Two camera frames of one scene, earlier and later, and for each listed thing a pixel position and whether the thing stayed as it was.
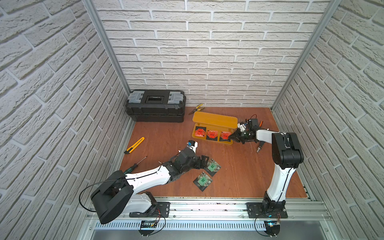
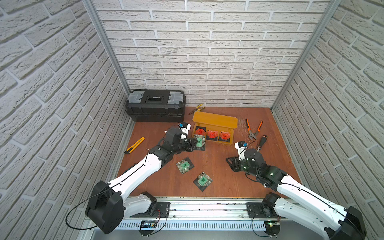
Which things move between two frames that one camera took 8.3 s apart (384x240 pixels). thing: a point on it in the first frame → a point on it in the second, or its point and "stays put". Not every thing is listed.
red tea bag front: [212, 135] stays put
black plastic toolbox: [156, 105] stays put
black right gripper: [236, 134] → [233, 166]
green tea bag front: [202, 181] stays put
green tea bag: [212, 166] → [200, 144]
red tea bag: [200, 131] stays put
